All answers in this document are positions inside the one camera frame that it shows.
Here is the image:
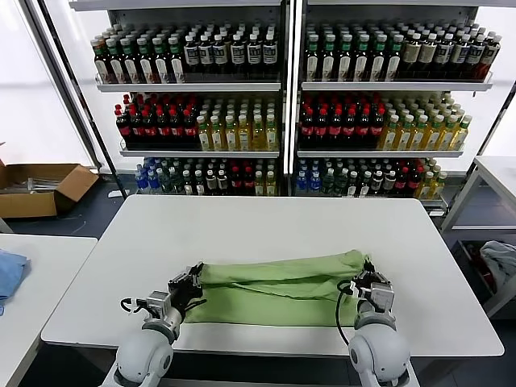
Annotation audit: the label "black window frame pole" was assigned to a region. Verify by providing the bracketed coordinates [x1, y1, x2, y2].
[22, 0, 122, 198]
[439, 78, 516, 233]

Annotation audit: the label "brown cardboard box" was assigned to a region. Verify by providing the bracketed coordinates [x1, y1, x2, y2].
[0, 163, 101, 220]

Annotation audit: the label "dark bottle beige label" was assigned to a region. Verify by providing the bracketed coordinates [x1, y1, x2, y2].
[401, 33, 422, 80]
[418, 33, 439, 80]

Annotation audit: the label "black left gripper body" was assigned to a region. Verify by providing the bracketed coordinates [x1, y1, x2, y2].
[167, 277, 207, 312]

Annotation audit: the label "cola bottle red cap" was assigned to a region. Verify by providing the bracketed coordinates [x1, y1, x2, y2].
[156, 107, 172, 147]
[169, 107, 185, 147]
[300, 106, 315, 148]
[142, 107, 158, 147]
[369, 106, 386, 148]
[182, 107, 199, 147]
[114, 104, 131, 146]
[128, 106, 144, 147]
[327, 106, 343, 148]
[341, 106, 358, 148]
[314, 106, 330, 148]
[356, 106, 372, 148]

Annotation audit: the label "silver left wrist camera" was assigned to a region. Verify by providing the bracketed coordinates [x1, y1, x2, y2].
[119, 289, 173, 320]

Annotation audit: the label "green polo shirt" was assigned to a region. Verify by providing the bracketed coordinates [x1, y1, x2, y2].
[183, 248, 370, 328]

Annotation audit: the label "blue cloth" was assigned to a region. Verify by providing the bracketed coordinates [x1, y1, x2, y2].
[0, 248, 32, 318]

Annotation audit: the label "white framed side table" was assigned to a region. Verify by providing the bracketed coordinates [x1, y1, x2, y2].
[439, 156, 516, 319]

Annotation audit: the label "clear plastic packets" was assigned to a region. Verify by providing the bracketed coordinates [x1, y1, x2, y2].
[6, 176, 68, 195]

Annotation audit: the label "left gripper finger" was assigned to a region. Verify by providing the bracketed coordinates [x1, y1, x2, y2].
[168, 264, 198, 285]
[189, 261, 206, 288]

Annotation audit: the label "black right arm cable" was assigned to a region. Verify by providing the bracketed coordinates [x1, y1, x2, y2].
[335, 280, 360, 346]

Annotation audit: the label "black bottle blue white label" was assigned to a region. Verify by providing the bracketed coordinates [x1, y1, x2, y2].
[184, 35, 202, 76]
[198, 35, 214, 76]
[451, 34, 471, 80]
[261, 34, 278, 76]
[435, 33, 455, 80]
[467, 34, 487, 80]
[246, 34, 262, 76]
[212, 34, 228, 76]
[230, 34, 246, 76]

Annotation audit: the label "dark bottle white vertical label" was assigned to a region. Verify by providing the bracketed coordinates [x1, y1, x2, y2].
[152, 35, 170, 85]
[106, 36, 125, 85]
[136, 36, 156, 85]
[385, 34, 404, 81]
[320, 34, 338, 81]
[93, 36, 110, 85]
[337, 34, 355, 81]
[122, 36, 140, 85]
[353, 34, 371, 81]
[304, 34, 320, 81]
[369, 34, 387, 81]
[167, 35, 186, 85]

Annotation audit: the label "white grey cloth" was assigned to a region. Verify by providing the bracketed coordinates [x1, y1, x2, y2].
[479, 240, 516, 298]

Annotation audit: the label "reddish bottle blue white label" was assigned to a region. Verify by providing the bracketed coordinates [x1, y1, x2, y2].
[481, 35, 502, 80]

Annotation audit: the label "red fabric item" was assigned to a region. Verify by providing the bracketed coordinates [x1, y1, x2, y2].
[469, 245, 496, 292]

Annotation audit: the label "grey metal shelf unit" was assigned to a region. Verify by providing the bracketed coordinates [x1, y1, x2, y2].
[68, 0, 292, 198]
[293, 0, 495, 207]

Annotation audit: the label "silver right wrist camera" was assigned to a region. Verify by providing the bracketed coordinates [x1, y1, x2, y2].
[354, 281, 395, 314]

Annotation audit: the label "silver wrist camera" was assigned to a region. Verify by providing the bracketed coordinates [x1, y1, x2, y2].
[354, 281, 395, 314]
[119, 289, 173, 320]

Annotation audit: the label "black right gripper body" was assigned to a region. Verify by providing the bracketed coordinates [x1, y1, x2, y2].
[349, 268, 390, 292]

